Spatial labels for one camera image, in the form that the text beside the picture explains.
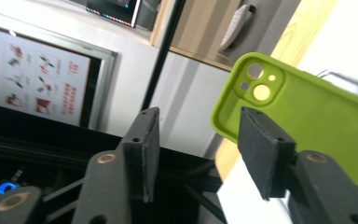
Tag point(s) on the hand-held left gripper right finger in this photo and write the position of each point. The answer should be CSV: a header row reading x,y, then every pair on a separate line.
x,y
261,149

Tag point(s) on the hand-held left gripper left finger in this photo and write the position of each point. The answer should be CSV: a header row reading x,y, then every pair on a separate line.
x,y
143,155

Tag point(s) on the green phone case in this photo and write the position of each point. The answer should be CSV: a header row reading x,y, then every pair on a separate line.
x,y
323,124

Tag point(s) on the clear plastic container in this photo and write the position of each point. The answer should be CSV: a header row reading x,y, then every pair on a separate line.
x,y
354,84

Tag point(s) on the framed white red poster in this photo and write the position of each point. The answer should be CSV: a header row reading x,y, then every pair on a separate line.
x,y
34,74

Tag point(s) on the light wooden desk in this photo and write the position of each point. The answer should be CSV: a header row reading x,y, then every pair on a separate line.
x,y
195,28

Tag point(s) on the blue lit device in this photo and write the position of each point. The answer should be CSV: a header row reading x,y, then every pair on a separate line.
x,y
6,188

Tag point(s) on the dark monitor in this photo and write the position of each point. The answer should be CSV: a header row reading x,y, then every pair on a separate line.
x,y
115,9

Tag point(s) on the black upright frame post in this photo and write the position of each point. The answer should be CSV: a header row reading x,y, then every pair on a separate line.
x,y
59,152

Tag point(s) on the long black frame bar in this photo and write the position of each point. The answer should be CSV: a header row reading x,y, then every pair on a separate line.
x,y
164,53

